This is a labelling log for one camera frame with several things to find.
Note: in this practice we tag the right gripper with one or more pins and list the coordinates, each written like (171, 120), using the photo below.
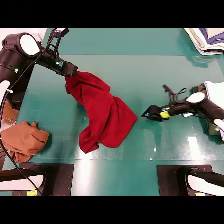
(155, 113)

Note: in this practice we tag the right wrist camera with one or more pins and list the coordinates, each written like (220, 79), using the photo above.
(171, 95)

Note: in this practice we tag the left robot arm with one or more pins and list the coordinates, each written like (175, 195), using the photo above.
(13, 63)

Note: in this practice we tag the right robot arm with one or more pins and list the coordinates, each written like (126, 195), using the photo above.
(208, 106)

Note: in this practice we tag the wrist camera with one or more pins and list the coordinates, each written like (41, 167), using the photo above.
(53, 39)
(171, 95)

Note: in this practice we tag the purple garment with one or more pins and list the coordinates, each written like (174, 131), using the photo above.
(215, 37)

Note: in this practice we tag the brown garment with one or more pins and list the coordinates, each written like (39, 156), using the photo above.
(23, 140)

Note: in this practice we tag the red T-shirt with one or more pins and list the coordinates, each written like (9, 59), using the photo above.
(103, 113)

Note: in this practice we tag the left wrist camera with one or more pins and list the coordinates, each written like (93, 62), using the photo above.
(53, 39)

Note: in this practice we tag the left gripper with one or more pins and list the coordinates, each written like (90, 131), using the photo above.
(69, 69)

